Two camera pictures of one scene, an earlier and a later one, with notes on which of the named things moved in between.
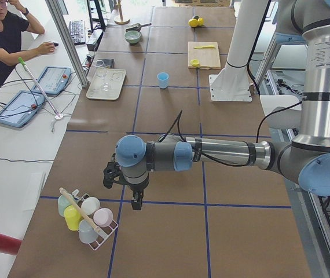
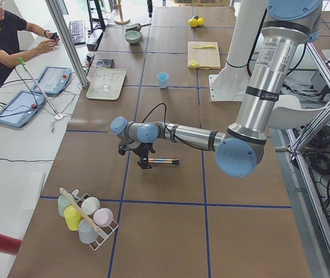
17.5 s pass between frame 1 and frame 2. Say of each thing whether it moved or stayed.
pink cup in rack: stayed
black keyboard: stayed
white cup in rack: stayed
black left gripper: moved
